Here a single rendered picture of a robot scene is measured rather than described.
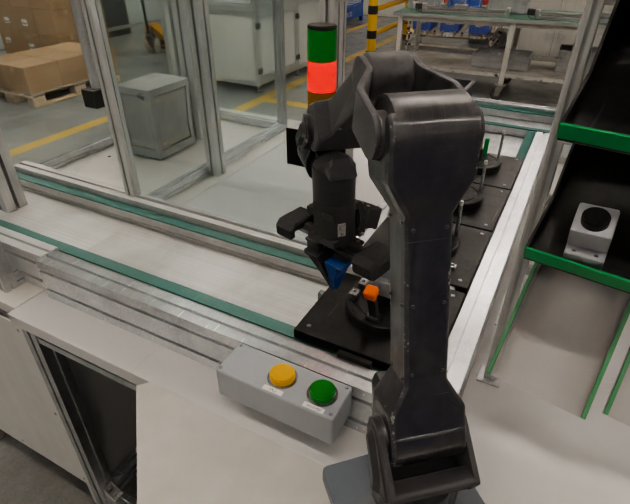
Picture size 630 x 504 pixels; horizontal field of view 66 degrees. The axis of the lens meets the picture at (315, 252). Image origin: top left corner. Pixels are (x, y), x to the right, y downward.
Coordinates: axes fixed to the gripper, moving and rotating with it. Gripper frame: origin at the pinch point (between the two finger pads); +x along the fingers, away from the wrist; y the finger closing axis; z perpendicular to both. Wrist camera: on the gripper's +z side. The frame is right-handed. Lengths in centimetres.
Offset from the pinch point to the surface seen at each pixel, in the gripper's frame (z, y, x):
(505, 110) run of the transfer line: 149, 40, 23
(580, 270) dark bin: 12.4, -28.7, -6.9
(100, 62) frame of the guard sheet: 7, 76, -18
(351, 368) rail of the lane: -1.5, -4.7, 16.5
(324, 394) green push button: -9.0, -5.7, 15.0
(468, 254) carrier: 39.8, -2.6, 17.0
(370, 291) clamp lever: 5.2, -2.9, 5.7
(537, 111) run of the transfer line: 155, 30, 23
